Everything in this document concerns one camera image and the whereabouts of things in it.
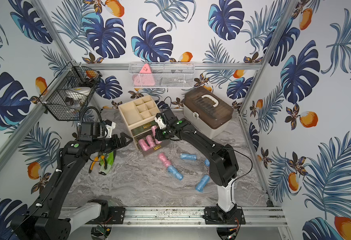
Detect blue bag roll two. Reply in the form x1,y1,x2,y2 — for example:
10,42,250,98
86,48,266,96
196,175,210,193

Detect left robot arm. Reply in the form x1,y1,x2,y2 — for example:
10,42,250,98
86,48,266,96
10,121,133,240

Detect yellow handled pliers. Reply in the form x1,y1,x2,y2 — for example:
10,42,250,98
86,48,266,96
88,156,104,173

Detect blue bag roll one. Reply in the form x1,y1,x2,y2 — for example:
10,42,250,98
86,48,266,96
167,165,184,181

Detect beige drawer organizer cabinet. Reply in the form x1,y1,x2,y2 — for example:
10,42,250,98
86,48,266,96
118,95,163,145

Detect pink triangle item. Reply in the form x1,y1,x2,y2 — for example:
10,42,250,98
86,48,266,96
133,64,155,88

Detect blue bag roll three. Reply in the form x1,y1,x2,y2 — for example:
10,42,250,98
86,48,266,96
180,154,197,161

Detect pink bag roll two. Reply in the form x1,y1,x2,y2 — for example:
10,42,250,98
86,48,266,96
145,135,156,148

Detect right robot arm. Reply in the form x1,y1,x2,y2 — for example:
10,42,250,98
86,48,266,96
154,109,239,214

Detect white mesh wall basket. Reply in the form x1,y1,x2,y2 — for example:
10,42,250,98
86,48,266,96
128,62,195,89

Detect brown lid storage box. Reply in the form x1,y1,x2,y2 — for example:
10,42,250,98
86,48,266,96
184,87,234,139

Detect pink bag roll one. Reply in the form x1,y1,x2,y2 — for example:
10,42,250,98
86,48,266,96
158,153,171,169

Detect pink bag roll three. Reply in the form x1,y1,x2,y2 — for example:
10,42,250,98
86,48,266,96
138,139,151,152

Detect black wire wall basket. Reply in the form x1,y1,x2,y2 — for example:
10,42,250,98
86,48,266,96
38,62,102,121

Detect green black work glove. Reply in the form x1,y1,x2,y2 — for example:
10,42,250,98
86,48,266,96
99,151,116,176

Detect pink bag roll four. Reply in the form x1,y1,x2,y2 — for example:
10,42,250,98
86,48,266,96
151,126,162,145

